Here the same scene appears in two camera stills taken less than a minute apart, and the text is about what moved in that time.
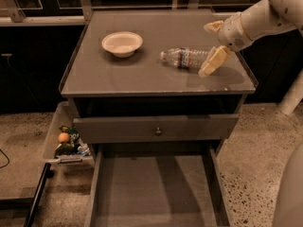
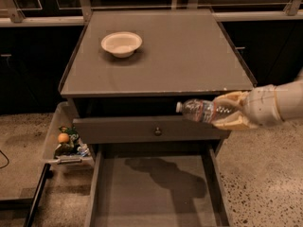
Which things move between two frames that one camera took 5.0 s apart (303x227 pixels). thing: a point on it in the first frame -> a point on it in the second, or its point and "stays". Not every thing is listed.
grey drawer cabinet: x=134 y=79 stays
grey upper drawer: x=155 y=128 stays
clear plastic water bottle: x=186 y=58 -> x=201 y=110
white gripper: x=233 y=32 -> x=261 y=105
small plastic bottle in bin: x=84 y=148 stays
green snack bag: x=71 y=147 stays
